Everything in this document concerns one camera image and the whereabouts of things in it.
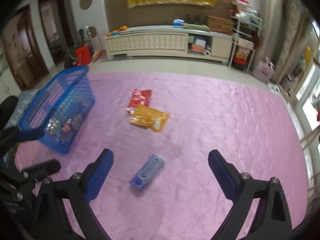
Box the purple mint gum box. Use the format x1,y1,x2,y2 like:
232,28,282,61
130,154,164,191

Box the orange yellow snack bag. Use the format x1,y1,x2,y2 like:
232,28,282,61
130,105,169,133

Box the blue plastic basket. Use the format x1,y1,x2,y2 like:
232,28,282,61
18,66,95,154

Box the black bag on floor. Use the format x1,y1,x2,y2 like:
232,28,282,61
64,45,79,69

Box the red shopping bag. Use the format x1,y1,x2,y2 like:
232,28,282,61
75,44,92,66

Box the red snack packet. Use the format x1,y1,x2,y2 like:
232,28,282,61
126,89,152,114

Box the oranges on cabinet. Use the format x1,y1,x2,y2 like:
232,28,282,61
106,25,128,37

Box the pink gift bag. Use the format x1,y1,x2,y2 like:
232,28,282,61
252,57,275,83

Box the cream TV cabinet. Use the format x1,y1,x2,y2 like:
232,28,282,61
104,25,233,64

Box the white metal shelf rack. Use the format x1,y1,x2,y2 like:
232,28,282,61
229,0,263,72

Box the cardboard box on cabinet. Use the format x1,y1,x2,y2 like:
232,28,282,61
207,16,234,35

